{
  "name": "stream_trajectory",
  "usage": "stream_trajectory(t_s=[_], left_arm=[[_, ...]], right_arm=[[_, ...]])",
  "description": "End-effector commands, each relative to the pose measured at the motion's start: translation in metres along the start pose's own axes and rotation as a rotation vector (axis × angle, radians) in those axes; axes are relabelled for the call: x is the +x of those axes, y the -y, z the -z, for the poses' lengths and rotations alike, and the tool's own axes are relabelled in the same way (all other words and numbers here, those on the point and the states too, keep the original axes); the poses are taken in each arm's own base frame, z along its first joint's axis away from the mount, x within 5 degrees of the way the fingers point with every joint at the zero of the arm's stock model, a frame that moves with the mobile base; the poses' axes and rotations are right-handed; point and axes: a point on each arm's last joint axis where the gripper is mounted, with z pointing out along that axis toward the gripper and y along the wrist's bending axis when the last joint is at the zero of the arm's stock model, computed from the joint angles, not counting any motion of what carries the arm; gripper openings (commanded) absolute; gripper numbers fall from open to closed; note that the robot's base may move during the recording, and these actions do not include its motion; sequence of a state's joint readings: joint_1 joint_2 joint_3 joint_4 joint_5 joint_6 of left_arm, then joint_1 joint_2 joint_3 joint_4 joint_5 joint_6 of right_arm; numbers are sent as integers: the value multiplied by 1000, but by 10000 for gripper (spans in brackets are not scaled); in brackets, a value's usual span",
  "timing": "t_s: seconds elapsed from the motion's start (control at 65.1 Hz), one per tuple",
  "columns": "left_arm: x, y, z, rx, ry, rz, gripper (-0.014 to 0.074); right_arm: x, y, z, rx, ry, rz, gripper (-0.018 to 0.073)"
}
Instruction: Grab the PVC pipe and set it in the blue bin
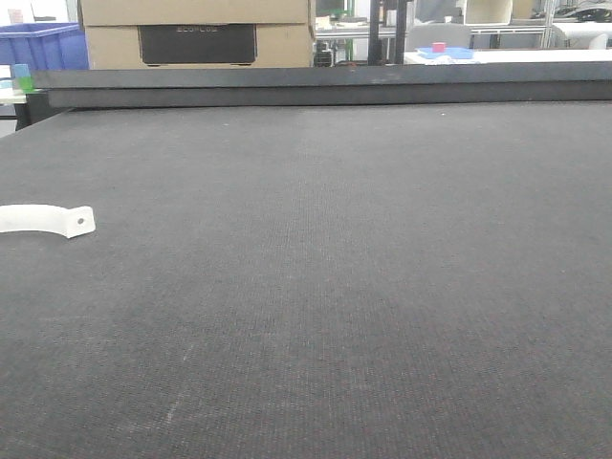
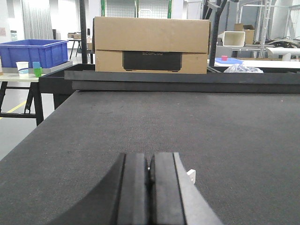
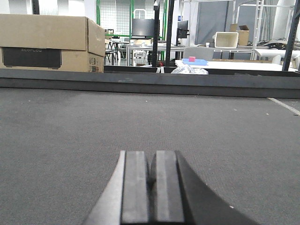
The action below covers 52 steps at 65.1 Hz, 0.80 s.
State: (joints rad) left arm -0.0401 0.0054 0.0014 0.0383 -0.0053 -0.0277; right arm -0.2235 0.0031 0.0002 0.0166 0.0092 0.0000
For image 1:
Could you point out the white PVC pipe clamp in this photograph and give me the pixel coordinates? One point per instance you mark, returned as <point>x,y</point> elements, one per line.
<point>68,222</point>

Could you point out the red cube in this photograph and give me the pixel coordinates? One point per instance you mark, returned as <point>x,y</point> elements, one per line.
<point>438,47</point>

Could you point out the small blue tray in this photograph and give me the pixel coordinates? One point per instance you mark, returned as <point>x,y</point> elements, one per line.
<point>453,53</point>

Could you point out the large cardboard box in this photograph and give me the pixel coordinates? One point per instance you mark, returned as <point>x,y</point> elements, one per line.
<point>198,34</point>

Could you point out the blue plastic crate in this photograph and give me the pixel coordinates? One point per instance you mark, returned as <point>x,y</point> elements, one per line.
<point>45,46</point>

